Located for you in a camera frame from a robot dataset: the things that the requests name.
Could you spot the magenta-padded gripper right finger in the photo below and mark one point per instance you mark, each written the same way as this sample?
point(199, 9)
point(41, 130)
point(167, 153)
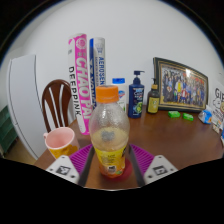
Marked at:
point(161, 168)

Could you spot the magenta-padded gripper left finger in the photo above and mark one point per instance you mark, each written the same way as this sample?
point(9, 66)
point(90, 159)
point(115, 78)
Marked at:
point(63, 168)

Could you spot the orange juice bottle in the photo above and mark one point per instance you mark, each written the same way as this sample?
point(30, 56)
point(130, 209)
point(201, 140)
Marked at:
point(109, 140)

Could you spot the pink mug with yellow print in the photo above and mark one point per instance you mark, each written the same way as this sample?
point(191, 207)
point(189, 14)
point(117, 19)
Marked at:
point(61, 140)

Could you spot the dark brown wooden chair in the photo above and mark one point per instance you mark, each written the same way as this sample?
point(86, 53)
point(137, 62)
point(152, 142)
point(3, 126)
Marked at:
point(46, 103)

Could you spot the small amber pump bottle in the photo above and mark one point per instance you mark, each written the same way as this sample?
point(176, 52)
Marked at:
point(153, 101)

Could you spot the green storage crate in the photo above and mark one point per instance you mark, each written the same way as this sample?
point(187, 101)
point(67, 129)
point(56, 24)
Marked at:
point(7, 130)

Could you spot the blue tissue pack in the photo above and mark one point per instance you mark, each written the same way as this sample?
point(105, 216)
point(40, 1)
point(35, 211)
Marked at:
point(205, 116)

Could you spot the dark blue pump bottle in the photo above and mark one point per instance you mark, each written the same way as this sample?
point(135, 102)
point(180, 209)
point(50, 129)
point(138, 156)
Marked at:
point(136, 100)

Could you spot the white refrigerator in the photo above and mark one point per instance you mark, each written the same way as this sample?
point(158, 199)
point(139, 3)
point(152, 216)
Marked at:
point(23, 103)

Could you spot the white bottle with blue cap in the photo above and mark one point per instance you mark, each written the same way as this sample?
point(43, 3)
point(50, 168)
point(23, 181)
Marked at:
point(120, 95)

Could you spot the framed group photo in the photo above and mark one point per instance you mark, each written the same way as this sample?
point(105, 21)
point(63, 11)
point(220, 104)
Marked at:
point(181, 86)

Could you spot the pink and white tall tube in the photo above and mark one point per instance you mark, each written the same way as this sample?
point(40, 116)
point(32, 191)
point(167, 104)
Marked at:
point(80, 83)

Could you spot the blue and white tall tube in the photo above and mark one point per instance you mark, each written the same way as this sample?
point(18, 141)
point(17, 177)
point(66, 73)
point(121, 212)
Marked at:
point(98, 66)

